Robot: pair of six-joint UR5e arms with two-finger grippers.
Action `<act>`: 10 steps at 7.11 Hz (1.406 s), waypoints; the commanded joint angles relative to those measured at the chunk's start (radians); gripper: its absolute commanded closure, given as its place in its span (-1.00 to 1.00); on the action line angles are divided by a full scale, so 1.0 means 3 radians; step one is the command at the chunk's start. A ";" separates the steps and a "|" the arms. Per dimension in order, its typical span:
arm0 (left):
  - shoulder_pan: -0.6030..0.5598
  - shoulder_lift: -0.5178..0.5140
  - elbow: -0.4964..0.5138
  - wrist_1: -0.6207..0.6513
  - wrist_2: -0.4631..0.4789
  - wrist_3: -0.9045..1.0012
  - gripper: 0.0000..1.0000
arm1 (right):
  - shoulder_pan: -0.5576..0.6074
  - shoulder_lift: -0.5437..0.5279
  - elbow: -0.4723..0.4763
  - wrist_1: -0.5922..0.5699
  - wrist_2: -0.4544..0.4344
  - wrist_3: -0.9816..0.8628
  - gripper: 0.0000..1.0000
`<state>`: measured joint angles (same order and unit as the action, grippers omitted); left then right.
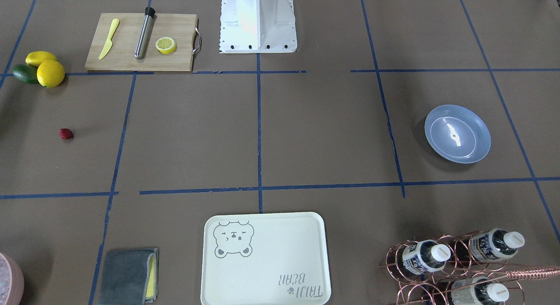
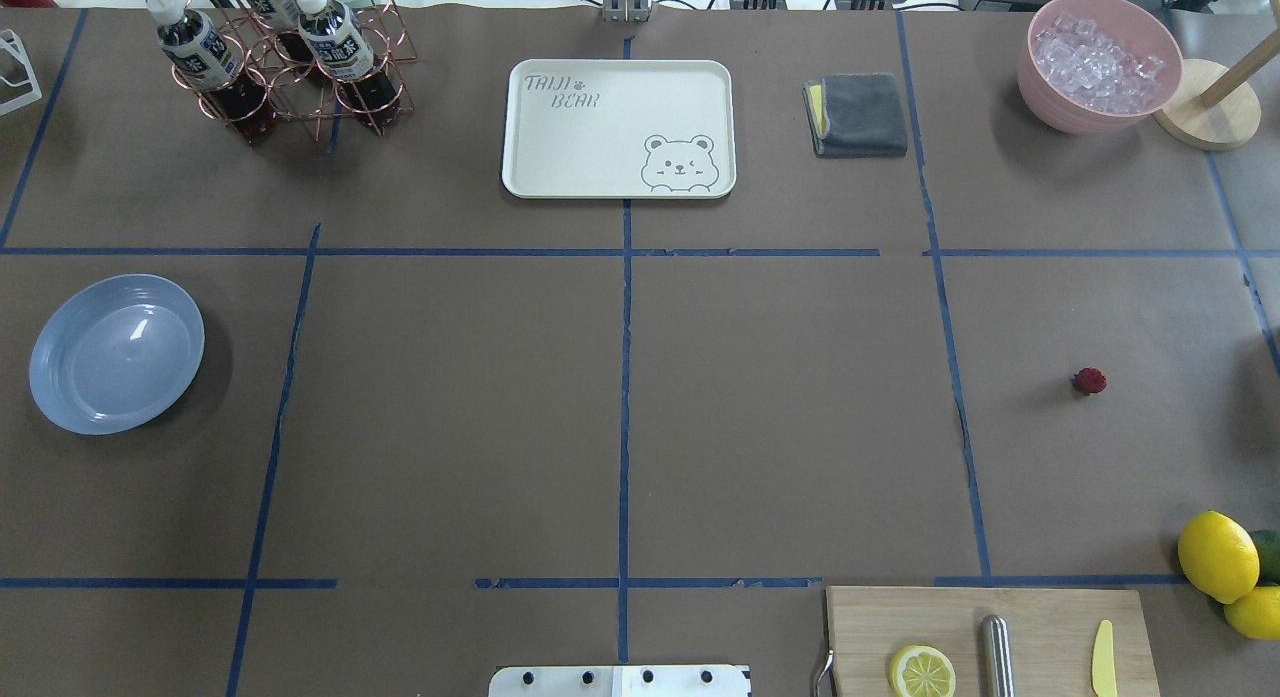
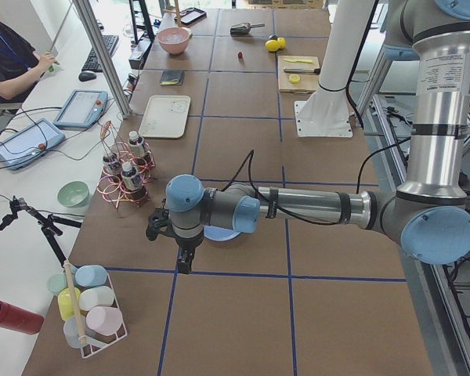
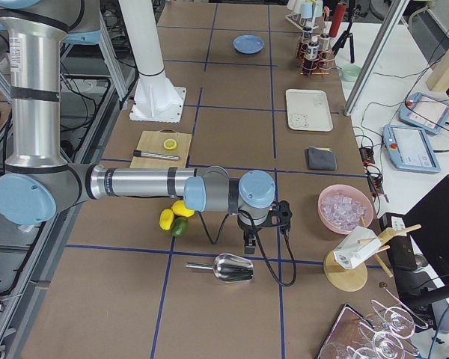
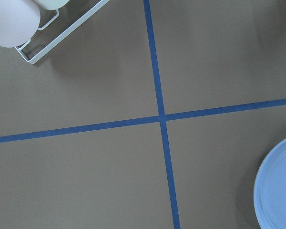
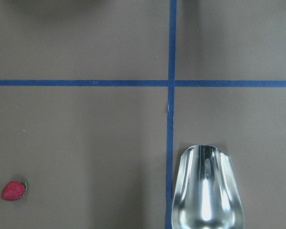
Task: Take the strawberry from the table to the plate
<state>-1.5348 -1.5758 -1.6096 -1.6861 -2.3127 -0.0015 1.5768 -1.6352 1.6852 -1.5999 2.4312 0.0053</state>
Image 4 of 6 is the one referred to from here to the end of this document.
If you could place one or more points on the black handled knife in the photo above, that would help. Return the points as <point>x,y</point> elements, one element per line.
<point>143,154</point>

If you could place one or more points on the dark bottle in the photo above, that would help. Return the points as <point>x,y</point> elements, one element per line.
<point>312,49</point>
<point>307,33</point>
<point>324,41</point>

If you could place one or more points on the pale green bowl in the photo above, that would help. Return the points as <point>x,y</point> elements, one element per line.
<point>350,72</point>

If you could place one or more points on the copper wire bottle rack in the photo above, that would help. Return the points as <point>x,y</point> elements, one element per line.
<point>321,66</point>

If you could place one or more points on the dark serving tray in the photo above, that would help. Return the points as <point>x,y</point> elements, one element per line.
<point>352,336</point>

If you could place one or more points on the white carton on stand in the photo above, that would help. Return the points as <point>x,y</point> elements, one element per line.
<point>358,246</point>

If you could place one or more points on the dark bottle right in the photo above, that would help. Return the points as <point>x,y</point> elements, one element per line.
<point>324,41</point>

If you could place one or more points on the wooden cutting board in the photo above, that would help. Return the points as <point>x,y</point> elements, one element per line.
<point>154,142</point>

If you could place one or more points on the pink bowl of ice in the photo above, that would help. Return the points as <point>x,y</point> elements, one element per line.
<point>342,208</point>

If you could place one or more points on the yellow lemon upper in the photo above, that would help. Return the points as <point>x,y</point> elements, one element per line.
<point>179,209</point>

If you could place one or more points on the wooden round base stand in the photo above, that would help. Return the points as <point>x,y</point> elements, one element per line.
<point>354,279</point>

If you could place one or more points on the blue teach pendant near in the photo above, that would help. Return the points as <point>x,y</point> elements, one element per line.
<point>409,149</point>

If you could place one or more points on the aluminium frame post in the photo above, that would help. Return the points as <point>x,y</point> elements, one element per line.
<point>383,36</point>

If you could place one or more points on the red cylinder can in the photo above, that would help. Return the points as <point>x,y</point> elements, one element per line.
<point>337,18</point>

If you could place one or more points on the black camera tripod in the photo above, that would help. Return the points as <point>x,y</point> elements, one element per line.
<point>347,34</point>

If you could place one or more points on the yellow lemon lower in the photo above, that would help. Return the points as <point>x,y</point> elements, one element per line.
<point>166,219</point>

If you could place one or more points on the metal ice scoop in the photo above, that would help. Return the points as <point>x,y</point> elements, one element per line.
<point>228,268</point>

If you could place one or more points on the yellow lemon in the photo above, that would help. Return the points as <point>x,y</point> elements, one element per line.
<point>166,219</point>
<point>179,209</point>

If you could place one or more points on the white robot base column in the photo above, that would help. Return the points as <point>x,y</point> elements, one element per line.
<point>155,98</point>

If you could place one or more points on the blue round plate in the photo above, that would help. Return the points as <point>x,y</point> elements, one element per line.
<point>248,44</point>

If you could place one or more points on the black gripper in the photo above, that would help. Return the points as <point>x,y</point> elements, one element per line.
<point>248,229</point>

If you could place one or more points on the green lime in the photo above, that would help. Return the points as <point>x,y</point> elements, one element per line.
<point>179,227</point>

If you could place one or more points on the clear wine glass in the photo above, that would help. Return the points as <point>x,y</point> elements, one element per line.
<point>396,319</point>

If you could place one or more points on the blue teach pendant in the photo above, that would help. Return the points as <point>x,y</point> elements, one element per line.
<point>409,149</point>
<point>424,111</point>

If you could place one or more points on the cream rectangular tray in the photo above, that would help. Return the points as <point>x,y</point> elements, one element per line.
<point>308,110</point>

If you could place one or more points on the dark bottle left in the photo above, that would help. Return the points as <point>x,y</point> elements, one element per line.
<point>307,33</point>

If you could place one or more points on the lemon half slice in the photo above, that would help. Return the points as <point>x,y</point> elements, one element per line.
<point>170,144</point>

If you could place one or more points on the light blue cup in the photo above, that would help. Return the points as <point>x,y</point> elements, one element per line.
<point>306,9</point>

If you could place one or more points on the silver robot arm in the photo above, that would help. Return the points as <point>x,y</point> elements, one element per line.
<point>39,182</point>

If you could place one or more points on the dark bottle middle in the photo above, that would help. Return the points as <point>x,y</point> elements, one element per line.
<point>312,49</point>

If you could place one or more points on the blue teach pendant far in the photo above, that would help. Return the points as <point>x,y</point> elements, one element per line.
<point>424,111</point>

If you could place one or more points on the white wire cup rack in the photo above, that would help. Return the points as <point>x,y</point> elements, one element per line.
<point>296,20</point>

